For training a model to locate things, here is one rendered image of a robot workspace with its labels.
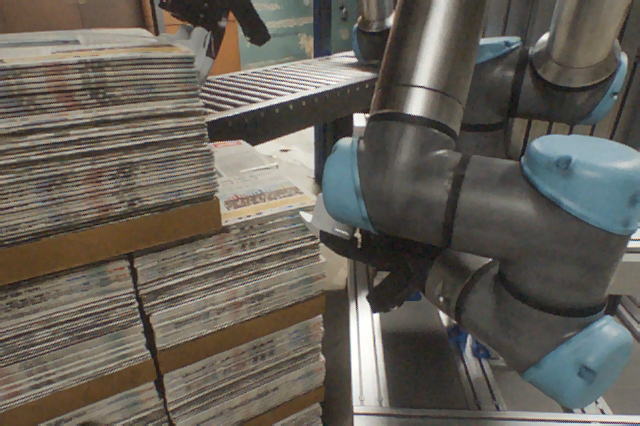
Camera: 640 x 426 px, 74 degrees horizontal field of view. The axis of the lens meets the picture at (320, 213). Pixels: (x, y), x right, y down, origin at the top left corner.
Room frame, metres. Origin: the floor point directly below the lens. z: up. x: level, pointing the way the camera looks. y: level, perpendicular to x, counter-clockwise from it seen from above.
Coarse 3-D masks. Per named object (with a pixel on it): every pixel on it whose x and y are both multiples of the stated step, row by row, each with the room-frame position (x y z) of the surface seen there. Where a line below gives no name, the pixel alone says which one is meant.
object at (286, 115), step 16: (352, 80) 1.76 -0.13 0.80; (368, 80) 1.79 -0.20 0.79; (288, 96) 1.47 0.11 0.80; (304, 96) 1.48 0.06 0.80; (320, 96) 1.55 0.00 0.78; (336, 96) 1.62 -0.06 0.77; (352, 96) 1.71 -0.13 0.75; (368, 96) 1.79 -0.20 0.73; (224, 112) 1.26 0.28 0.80; (240, 112) 1.26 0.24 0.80; (256, 112) 1.31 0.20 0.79; (272, 112) 1.36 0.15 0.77; (288, 112) 1.42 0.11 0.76; (304, 112) 1.48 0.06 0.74; (320, 112) 1.55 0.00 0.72; (336, 112) 1.63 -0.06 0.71; (352, 112) 1.71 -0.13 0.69; (208, 128) 1.17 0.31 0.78; (224, 128) 1.21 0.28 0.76; (240, 128) 1.26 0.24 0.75; (256, 128) 1.31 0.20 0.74; (272, 128) 1.36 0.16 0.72; (288, 128) 1.42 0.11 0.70; (304, 128) 1.48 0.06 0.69; (256, 144) 1.30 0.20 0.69
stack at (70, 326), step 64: (256, 192) 0.63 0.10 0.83; (128, 256) 0.55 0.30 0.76; (192, 256) 0.50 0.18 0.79; (256, 256) 0.54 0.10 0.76; (320, 256) 0.61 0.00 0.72; (0, 320) 0.38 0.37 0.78; (64, 320) 0.41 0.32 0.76; (128, 320) 0.44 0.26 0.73; (192, 320) 0.49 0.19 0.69; (320, 320) 0.60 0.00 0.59; (0, 384) 0.37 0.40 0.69; (64, 384) 0.40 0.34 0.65; (192, 384) 0.48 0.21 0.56; (256, 384) 0.54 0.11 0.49; (320, 384) 0.60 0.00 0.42
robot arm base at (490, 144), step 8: (464, 128) 0.73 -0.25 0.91; (472, 128) 0.72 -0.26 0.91; (480, 128) 0.72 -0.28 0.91; (488, 128) 0.72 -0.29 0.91; (496, 128) 0.73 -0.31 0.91; (464, 136) 0.73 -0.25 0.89; (472, 136) 0.72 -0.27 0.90; (480, 136) 0.72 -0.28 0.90; (488, 136) 0.72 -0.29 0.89; (496, 136) 0.73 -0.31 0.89; (456, 144) 0.73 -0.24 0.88; (464, 144) 0.72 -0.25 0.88; (472, 144) 0.72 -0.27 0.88; (480, 144) 0.72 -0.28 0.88; (488, 144) 0.72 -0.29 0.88; (496, 144) 0.73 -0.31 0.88; (464, 152) 0.72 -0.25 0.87; (472, 152) 0.71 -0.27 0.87; (480, 152) 0.71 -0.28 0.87; (488, 152) 0.71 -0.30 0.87; (496, 152) 0.72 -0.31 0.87; (504, 152) 0.74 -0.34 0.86
